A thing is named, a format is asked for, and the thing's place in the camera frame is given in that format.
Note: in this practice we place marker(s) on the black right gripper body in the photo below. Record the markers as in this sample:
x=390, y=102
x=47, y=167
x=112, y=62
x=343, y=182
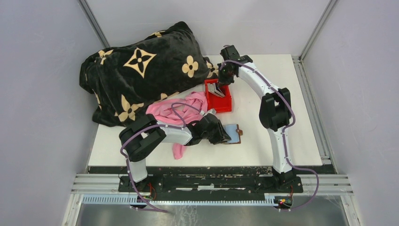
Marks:
x=224, y=77

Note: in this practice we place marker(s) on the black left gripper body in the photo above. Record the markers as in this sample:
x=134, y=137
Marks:
x=216, y=136

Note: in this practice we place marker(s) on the stack of cards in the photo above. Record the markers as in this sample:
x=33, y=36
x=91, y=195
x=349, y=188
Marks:
x=215, y=90

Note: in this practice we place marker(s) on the red plastic bin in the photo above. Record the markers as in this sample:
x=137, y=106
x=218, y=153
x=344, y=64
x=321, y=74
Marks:
x=220, y=104

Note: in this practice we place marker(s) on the brown leather card holder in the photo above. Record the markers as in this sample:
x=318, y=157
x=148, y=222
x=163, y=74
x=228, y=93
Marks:
x=234, y=132

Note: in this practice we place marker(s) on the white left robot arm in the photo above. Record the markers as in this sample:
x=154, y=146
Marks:
x=141, y=138

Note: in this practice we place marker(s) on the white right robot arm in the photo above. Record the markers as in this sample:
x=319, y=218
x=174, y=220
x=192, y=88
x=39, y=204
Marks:
x=275, y=112

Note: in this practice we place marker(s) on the pink cloth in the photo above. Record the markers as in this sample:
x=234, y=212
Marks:
x=178, y=111

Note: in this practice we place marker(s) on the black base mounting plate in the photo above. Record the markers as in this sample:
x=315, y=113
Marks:
x=212, y=183

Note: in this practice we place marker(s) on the black floral blanket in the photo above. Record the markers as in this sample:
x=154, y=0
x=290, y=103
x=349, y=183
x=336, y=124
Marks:
x=126, y=80

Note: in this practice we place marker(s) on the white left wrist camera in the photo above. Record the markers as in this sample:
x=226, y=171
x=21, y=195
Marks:
x=211, y=111

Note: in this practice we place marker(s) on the aluminium rail frame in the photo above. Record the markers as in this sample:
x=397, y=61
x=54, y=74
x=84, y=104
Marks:
x=103, y=189

